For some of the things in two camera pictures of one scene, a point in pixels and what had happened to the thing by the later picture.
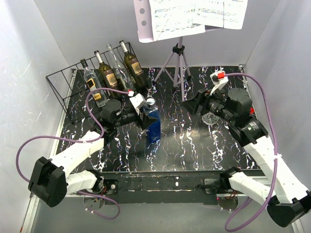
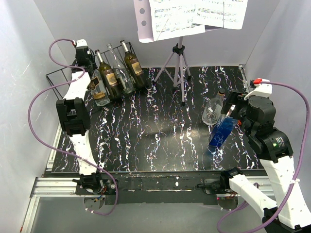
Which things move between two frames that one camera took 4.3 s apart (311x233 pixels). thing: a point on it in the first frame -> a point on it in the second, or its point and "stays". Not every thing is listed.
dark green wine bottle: [134, 67] stays
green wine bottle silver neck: [109, 77] stays
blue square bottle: [153, 131] -> [222, 131]
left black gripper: [146, 120] -> [95, 67]
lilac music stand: [146, 34] stays
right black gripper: [202, 98] -> [235, 97]
